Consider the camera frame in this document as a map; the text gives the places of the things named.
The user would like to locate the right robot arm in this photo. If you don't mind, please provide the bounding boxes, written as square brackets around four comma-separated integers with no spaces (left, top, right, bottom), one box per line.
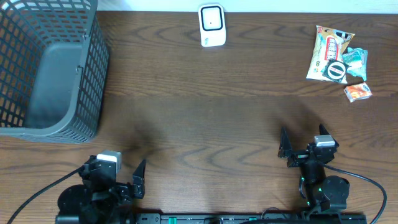
[278,124,350,220]

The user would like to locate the green Zam-Buk ointment box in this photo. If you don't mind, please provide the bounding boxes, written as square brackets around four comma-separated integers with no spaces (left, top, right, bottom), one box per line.
[322,59,349,84]

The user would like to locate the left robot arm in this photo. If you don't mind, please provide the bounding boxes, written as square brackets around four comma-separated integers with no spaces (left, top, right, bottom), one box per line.
[55,155,146,224]

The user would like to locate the grey plastic mesh basket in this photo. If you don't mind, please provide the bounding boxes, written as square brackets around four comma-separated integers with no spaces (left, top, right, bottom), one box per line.
[1,0,109,144]

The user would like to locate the orange snack packet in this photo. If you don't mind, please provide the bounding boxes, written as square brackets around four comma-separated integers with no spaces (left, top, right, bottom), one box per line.
[344,82,373,103]

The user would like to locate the cream snack bag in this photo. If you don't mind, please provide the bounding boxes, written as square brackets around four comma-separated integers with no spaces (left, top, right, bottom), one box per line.
[306,25,355,82]

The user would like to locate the white barcode scanner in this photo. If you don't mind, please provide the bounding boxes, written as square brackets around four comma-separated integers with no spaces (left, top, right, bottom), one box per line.
[198,4,226,47]

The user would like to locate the teal white tissue packet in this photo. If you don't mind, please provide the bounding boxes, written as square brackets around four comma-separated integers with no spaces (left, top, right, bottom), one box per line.
[343,47,368,82]

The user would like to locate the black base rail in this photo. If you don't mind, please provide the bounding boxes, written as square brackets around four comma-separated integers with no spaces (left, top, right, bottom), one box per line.
[55,213,367,224]

